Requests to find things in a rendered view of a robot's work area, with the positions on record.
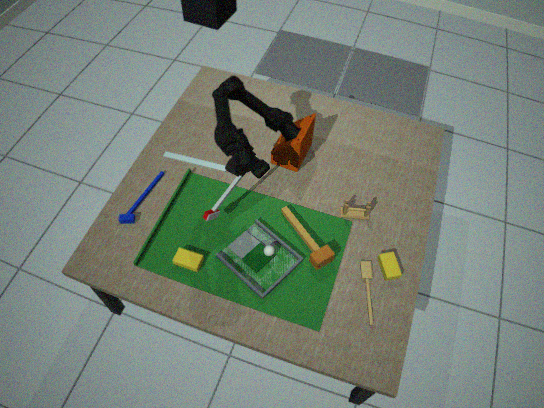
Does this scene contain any yellow rectangular block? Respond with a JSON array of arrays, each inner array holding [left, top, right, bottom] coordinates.
[[378, 251, 402, 281], [172, 248, 204, 272]]

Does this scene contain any white golf ball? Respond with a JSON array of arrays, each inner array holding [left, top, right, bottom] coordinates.
[[263, 245, 275, 256]]

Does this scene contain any wooden mallet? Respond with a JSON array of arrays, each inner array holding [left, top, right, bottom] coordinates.
[[281, 206, 335, 271]]

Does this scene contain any green flat mat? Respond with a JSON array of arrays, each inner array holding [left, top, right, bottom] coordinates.
[[137, 173, 352, 332]]

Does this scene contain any blue golf putter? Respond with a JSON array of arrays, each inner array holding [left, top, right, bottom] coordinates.
[[119, 171, 164, 224]]

